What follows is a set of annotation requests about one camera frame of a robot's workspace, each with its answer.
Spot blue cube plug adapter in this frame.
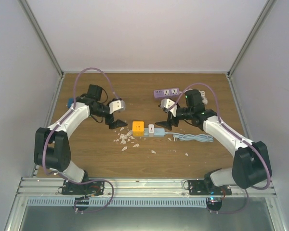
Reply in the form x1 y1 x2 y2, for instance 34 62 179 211
67 98 74 109

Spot purple power strip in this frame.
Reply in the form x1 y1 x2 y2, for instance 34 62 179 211
153 88 180 99

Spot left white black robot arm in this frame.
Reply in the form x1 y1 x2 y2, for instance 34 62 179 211
34 85 127 194

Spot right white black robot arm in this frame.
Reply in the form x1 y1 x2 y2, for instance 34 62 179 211
156 90 272 195

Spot yellow plug adapter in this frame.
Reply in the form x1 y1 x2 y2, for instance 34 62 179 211
132 121 145 136

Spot white plastic debris pile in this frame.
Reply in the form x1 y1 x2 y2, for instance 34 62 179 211
113 128 140 152

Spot white usb charger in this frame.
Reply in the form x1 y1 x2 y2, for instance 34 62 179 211
148 124 155 137

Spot white power strip cord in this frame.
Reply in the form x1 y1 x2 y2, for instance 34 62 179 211
179 89 209 104

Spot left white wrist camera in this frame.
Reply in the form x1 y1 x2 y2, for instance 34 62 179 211
108 99 126 114

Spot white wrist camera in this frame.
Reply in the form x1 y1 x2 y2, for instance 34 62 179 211
108 99 126 114
159 98 178 117

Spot light blue coiled cable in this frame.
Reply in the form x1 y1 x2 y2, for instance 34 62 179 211
165 131 214 143

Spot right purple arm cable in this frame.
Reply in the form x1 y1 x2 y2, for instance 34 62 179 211
168 83 272 191

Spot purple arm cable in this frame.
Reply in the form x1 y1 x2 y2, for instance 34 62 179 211
168 83 272 191
42 67 122 176

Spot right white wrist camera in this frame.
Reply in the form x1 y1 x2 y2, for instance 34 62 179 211
159 98 178 117

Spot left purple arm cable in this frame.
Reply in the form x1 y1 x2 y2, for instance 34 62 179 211
42 67 122 176

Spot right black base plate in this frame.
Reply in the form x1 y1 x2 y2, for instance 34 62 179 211
183 179 232 196

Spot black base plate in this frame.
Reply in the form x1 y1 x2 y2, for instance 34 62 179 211
57 180 105 196
183 179 232 196

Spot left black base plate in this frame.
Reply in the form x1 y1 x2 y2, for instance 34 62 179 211
57 180 105 196

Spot slotted grey cable duct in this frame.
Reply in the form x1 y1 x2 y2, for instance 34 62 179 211
27 197 207 208

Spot aluminium front rail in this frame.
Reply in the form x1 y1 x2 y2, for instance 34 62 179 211
16 178 277 199

